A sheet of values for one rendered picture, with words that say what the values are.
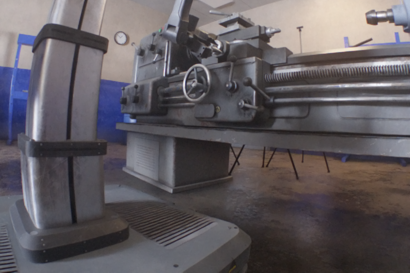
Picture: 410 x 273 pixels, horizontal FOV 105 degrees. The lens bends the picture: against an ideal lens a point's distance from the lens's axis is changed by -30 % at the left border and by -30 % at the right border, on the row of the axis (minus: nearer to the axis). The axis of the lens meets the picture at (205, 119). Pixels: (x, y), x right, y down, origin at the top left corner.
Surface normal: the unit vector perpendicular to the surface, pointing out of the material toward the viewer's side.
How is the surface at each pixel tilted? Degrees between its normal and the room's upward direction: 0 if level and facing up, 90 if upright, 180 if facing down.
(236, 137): 90
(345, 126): 90
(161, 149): 90
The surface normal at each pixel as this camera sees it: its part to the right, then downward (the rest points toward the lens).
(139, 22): 0.71, 0.02
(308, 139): -0.70, -0.05
